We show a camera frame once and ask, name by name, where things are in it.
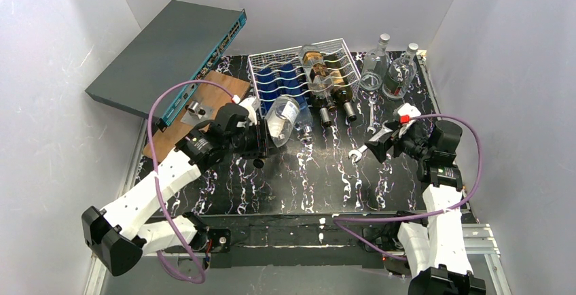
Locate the clear bottle blue label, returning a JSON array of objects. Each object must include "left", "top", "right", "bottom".
[{"left": 266, "top": 94, "right": 300, "bottom": 148}]

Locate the clear bottle green label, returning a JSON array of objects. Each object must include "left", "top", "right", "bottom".
[{"left": 359, "top": 33, "right": 391, "bottom": 91}]

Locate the amber labelled bottle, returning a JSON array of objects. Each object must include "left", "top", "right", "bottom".
[{"left": 299, "top": 44, "right": 336, "bottom": 113}]

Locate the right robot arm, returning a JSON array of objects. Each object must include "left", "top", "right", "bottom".
[{"left": 365, "top": 120, "right": 486, "bottom": 294}]

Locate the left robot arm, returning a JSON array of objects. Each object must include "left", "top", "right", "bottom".
[{"left": 81, "top": 102, "right": 274, "bottom": 276}]

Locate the blue bottle left bottom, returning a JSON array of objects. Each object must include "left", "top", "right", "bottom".
[{"left": 256, "top": 67, "right": 279, "bottom": 110}]

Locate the dark wine bottle right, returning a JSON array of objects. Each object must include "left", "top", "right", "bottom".
[{"left": 330, "top": 70, "right": 357, "bottom": 122}]

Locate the dark wine bottle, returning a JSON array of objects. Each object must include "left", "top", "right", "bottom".
[
  {"left": 312, "top": 93, "right": 335, "bottom": 128},
  {"left": 330, "top": 70, "right": 357, "bottom": 122}
]

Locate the blue bottle right bottom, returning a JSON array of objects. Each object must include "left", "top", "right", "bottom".
[{"left": 279, "top": 63, "right": 313, "bottom": 143}]

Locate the dark wine bottle left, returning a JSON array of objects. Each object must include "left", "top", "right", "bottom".
[{"left": 312, "top": 93, "right": 335, "bottom": 128}]

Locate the large silver wrench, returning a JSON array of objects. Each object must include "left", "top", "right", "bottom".
[{"left": 348, "top": 145, "right": 367, "bottom": 164}]

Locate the small silver wrench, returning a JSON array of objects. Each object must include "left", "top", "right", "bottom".
[{"left": 367, "top": 99, "right": 376, "bottom": 135}]

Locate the wooden board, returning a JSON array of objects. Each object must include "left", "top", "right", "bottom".
[{"left": 152, "top": 71, "right": 250, "bottom": 162}]

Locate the metal plate with cylinder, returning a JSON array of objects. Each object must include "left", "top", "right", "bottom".
[{"left": 180, "top": 100, "right": 214, "bottom": 126}]

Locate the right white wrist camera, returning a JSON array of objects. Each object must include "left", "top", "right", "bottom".
[{"left": 393, "top": 103, "right": 421, "bottom": 124}]

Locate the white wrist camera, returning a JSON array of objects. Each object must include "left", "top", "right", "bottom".
[
  {"left": 393, "top": 103, "right": 421, "bottom": 124},
  {"left": 232, "top": 95, "right": 260, "bottom": 125}
]

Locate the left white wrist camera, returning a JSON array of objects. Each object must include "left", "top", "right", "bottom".
[{"left": 232, "top": 95, "right": 260, "bottom": 125}]

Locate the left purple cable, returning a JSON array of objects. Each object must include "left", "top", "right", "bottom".
[{"left": 147, "top": 80, "right": 242, "bottom": 284}]

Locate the purple cable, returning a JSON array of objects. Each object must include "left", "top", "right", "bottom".
[
  {"left": 147, "top": 80, "right": 242, "bottom": 284},
  {"left": 333, "top": 114, "right": 483, "bottom": 262}
]

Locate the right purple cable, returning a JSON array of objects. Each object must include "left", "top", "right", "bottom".
[{"left": 333, "top": 114, "right": 483, "bottom": 262}]

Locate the white wire wine rack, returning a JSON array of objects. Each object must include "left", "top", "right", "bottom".
[{"left": 248, "top": 38, "right": 360, "bottom": 116}]

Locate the grey network switch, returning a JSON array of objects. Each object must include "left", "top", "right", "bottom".
[{"left": 85, "top": 0, "right": 247, "bottom": 129}]

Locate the aluminium frame rail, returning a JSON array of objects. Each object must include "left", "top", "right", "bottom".
[{"left": 83, "top": 117, "right": 513, "bottom": 295}]

